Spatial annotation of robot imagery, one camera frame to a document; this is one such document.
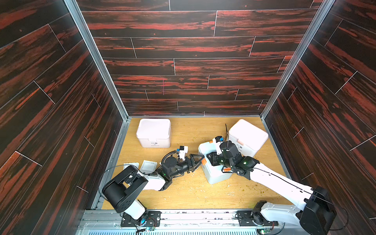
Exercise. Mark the aluminium frame rail right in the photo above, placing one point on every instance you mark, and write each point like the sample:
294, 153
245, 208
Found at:
316, 22

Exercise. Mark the aluminium frame rail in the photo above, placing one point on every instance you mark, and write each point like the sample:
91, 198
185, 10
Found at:
316, 22
89, 41

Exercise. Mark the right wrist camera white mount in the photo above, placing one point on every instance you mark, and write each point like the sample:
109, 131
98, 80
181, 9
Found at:
217, 141

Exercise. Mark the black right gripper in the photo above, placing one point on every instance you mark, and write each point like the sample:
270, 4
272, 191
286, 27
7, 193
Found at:
215, 158

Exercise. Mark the white orange handled box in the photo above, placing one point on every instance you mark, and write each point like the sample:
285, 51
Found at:
213, 173

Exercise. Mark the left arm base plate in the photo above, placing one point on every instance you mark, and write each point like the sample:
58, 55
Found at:
149, 220

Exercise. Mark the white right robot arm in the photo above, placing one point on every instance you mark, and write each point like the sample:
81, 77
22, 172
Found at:
311, 209

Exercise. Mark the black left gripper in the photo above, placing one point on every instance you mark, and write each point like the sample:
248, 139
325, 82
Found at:
188, 166

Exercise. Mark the aluminium frame rail left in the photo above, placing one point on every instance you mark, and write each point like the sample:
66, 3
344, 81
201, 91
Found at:
89, 41

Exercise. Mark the white pink first aid box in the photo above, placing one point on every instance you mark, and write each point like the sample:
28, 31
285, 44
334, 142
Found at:
248, 138

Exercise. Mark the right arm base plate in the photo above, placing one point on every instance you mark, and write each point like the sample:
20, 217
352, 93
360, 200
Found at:
250, 218

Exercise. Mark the pink medicine chest box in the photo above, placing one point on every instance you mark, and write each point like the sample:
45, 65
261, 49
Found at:
154, 133

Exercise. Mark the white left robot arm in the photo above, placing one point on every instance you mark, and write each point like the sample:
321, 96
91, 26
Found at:
123, 190

